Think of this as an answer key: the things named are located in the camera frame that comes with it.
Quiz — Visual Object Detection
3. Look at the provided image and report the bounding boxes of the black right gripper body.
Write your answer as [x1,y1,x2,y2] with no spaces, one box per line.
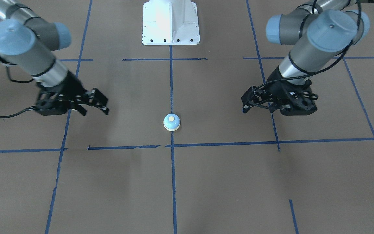
[36,71,87,110]

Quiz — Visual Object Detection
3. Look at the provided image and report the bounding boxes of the white camera mast with base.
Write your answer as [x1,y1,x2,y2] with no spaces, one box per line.
[142,0,200,46]

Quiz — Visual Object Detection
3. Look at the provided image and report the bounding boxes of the blue and white bell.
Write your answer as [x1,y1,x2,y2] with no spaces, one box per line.
[163,113,181,131]

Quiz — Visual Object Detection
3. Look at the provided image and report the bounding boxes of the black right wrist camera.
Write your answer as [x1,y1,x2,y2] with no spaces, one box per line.
[35,91,68,116]

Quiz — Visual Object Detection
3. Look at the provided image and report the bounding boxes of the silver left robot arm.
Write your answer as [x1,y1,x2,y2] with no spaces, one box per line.
[241,0,370,116]

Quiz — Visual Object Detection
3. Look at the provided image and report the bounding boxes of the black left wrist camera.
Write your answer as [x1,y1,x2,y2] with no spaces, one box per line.
[280,88,318,116]

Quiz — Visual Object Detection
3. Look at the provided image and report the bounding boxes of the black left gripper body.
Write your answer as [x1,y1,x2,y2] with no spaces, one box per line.
[266,67,313,108]

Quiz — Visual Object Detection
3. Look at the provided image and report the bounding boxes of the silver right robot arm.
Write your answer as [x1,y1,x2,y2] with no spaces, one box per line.
[0,0,109,116]

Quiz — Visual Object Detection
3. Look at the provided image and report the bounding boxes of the black camera cable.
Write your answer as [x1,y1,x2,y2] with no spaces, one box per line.
[245,0,363,111]
[0,57,38,119]

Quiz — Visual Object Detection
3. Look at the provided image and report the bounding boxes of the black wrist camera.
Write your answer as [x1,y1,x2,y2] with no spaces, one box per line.
[35,91,68,116]
[280,88,318,116]

